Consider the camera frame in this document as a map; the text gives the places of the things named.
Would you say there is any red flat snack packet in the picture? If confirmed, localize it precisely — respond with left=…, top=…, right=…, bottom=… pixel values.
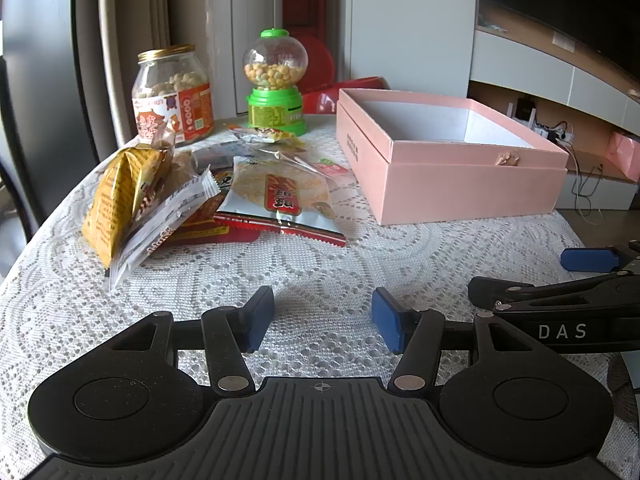
left=162, top=170, right=263, bottom=247

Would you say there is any green candy dispenser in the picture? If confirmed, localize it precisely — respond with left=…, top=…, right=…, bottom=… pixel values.
left=242, top=28, right=308, bottom=137

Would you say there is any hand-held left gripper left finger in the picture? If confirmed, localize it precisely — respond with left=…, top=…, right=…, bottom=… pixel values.
left=107, top=286, right=276, bottom=396

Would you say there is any white wooden tv cabinet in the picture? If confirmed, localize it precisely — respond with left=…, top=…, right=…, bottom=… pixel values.
left=467, top=0, right=640, bottom=211

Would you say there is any white grey snack packet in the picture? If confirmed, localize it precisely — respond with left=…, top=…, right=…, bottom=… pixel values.
left=107, top=169, right=221, bottom=291

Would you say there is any red trash bin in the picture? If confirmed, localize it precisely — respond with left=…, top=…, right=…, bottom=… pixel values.
left=298, top=35, right=392, bottom=116

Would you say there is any dark grey snack packet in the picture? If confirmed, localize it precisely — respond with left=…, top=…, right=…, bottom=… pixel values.
left=191, top=142, right=263, bottom=172

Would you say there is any thin cable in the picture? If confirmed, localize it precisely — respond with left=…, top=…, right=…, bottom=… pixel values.
left=569, top=142, right=608, bottom=225

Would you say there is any white lace tablecloth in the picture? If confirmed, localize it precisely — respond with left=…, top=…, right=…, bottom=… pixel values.
left=0, top=112, right=640, bottom=480

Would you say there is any black television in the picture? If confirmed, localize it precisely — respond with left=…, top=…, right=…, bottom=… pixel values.
left=477, top=0, right=640, bottom=97

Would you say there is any pink cardboard box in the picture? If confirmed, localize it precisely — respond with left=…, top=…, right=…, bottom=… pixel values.
left=336, top=88, right=569, bottom=226

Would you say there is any white power strip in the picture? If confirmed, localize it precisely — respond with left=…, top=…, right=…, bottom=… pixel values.
left=531, top=121, right=576, bottom=144

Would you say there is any pink paper bag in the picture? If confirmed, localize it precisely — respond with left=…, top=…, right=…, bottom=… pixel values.
left=606, top=131, right=640, bottom=184

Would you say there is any clear rice cracker packet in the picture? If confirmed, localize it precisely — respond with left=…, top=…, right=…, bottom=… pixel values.
left=213, top=156, right=347, bottom=248

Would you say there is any small yellow snack packet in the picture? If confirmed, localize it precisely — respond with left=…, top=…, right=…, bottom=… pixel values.
left=226, top=123, right=307, bottom=149

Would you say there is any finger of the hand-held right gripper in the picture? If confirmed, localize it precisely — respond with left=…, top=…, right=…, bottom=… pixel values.
left=467, top=271, right=640, bottom=317
left=560, top=241, right=640, bottom=273

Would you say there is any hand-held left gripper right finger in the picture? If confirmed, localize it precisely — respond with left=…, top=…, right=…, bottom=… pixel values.
left=371, top=287, right=543, bottom=396

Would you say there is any glass jar with orange label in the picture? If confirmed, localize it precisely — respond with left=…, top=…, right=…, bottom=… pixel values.
left=131, top=44, right=214, bottom=148

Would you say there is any clear packet with red label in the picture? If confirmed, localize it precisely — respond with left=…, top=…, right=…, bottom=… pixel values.
left=292, top=151, right=352, bottom=179

